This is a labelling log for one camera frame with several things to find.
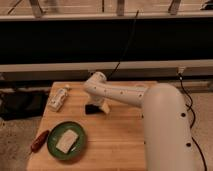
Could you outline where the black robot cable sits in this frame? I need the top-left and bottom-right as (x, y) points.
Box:
(178, 71), (208, 171)

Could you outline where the wooden table board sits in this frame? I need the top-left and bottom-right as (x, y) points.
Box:
(27, 82), (146, 171)

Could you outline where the black eraser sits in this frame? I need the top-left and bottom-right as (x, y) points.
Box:
(85, 104), (101, 115)

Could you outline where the white toy car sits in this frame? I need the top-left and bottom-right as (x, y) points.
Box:
(48, 85), (70, 112)

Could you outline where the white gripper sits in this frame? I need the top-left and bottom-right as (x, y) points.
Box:
(89, 94), (110, 114)

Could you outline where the white sponge block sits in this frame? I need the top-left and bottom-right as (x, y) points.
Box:
(56, 130), (78, 153)

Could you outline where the black hanging cable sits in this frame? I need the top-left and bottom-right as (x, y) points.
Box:
(106, 9), (140, 80)

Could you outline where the green plate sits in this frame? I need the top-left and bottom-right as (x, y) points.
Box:
(47, 121), (87, 161)

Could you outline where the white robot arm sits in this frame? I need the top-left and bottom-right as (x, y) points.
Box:
(84, 72), (195, 171)

